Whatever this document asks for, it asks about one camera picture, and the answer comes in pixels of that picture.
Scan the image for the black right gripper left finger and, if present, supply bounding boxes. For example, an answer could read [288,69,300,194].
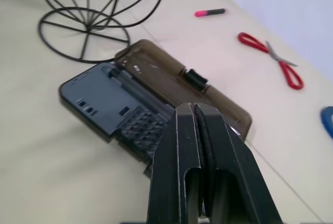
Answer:
[146,102,201,224]

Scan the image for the large black plastic device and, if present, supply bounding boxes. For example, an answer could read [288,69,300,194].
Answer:
[58,39,253,180]

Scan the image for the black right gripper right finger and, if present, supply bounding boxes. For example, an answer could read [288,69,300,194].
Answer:
[194,103,284,224]

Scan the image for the blue round object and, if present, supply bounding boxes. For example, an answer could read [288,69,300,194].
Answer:
[319,106,333,139]

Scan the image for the pink and black highlighter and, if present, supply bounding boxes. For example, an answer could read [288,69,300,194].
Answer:
[195,8,226,18]

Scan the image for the black wire basket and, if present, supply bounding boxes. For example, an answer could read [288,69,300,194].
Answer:
[30,0,170,63]

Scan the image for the grey screwdriver handle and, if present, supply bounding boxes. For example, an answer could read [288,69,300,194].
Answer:
[106,67,173,113]

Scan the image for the red handled scissors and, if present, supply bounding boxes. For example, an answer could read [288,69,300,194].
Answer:
[238,32,304,90]

